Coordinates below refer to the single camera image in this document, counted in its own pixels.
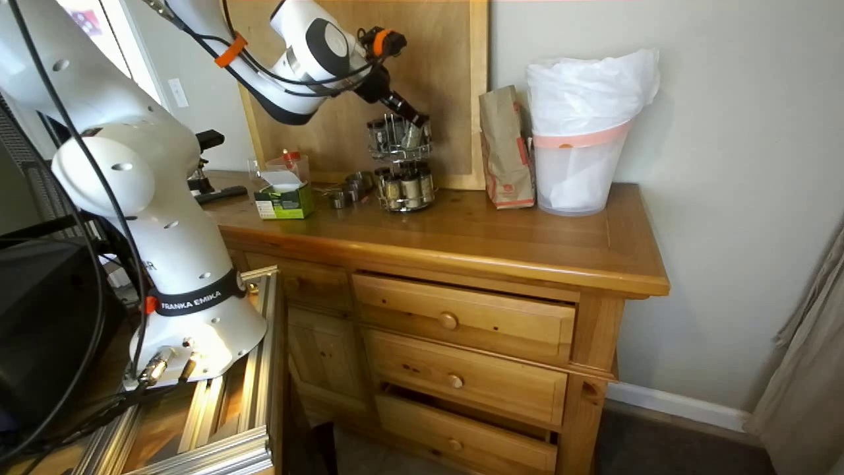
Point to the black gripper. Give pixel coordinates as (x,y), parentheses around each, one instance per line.
(375,81)

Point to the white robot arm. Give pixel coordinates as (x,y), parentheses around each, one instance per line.
(174,229)

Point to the wooden board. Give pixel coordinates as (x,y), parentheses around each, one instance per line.
(450,53)

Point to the brown paper bag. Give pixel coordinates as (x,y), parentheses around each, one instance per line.
(505,149)

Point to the small dark spice jar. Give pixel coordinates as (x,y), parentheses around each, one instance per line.
(352,190)

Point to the green and white carton box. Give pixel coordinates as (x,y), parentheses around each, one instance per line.
(282,201)

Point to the translucent white trash bin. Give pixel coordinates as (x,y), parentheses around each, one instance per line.
(576,180)

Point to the white trash bin with bag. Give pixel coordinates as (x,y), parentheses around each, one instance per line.
(590,89)

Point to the wooden dresser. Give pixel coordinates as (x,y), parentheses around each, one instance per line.
(529,252)

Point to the round wooden drawer knob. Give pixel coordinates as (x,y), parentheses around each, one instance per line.
(455,382)
(450,321)

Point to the wide wooden drawer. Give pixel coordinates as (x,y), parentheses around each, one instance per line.
(492,318)

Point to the wooden cabinet door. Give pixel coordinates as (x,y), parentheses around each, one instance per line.
(325,361)

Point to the middle-sized wooden drawer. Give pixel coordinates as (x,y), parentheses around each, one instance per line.
(503,387)

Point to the short wooden drawer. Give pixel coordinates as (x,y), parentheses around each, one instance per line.
(492,445)

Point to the aluminium extrusion robot stand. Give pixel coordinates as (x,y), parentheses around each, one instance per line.
(220,412)

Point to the white baseboard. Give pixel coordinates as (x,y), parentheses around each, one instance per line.
(675,407)

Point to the grey curtain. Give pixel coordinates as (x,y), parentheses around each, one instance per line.
(806,370)

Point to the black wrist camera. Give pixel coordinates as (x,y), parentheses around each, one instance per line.
(396,40)

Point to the black camera on stand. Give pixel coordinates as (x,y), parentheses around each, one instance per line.
(203,147)

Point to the white wall switch plate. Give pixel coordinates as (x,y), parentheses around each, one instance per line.
(178,94)

